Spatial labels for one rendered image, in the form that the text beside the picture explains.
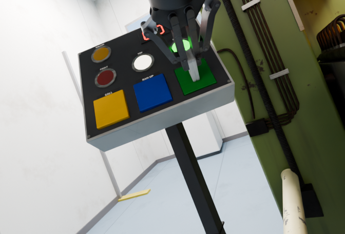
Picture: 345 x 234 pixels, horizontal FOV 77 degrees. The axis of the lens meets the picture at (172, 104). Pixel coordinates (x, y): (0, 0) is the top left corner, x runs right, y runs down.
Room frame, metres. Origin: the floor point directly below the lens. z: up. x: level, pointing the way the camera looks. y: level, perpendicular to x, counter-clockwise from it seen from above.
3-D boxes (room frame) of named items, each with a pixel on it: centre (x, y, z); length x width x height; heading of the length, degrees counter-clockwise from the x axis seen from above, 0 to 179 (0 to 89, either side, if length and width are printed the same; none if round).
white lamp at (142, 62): (0.53, 0.03, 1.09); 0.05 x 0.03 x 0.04; 62
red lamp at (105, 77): (0.53, 0.13, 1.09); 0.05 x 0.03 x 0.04; 62
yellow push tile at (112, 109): (0.49, 0.13, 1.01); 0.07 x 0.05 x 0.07; 87
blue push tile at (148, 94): (0.48, 0.03, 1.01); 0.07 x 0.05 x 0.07; 87
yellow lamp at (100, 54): (0.58, 0.13, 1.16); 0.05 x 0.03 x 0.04; 62
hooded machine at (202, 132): (3.88, -0.23, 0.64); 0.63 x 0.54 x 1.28; 72
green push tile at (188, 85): (0.48, -0.07, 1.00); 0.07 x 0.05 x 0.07; 87
